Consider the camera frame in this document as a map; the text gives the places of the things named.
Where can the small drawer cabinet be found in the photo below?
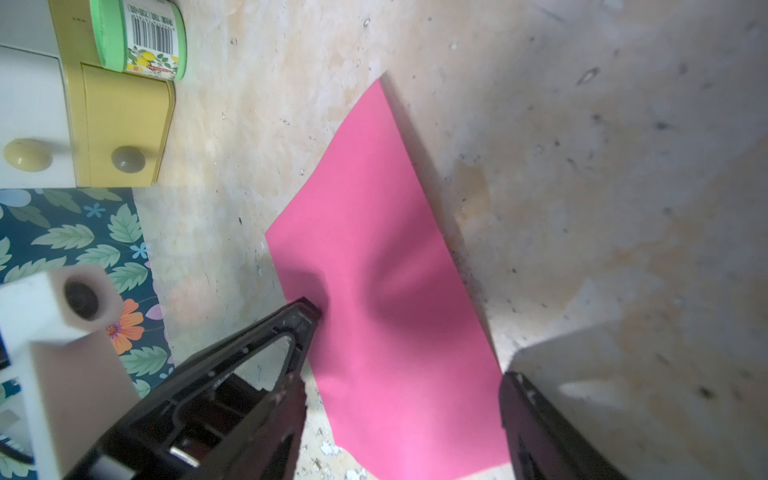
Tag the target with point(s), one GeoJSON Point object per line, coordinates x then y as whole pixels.
{"type": "Point", "coordinates": [66, 121]}

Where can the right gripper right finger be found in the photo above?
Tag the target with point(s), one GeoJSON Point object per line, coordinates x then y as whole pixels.
{"type": "Point", "coordinates": [542, 443]}

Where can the pink square paper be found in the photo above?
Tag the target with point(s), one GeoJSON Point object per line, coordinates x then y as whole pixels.
{"type": "Point", "coordinates": [407, 375]}

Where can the green lidded can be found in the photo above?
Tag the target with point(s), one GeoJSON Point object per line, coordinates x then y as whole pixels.
{"type": "Point", "coordinates": [143, 37]}

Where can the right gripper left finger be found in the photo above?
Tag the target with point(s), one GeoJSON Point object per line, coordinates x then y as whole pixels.
{"type": "Point", "coordinates": [207, 422]}

